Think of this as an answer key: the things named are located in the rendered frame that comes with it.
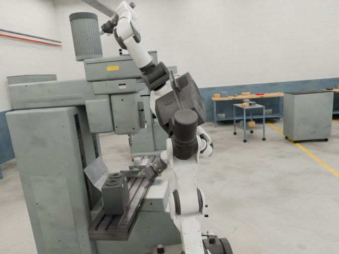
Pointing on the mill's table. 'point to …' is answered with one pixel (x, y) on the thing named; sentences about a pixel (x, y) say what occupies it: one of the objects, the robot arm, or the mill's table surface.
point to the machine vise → (133, 171)
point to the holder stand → (115, 193)
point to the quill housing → (125, 113)
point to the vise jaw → (144, 164)
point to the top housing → (111, 68)
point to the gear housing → (117, 86)
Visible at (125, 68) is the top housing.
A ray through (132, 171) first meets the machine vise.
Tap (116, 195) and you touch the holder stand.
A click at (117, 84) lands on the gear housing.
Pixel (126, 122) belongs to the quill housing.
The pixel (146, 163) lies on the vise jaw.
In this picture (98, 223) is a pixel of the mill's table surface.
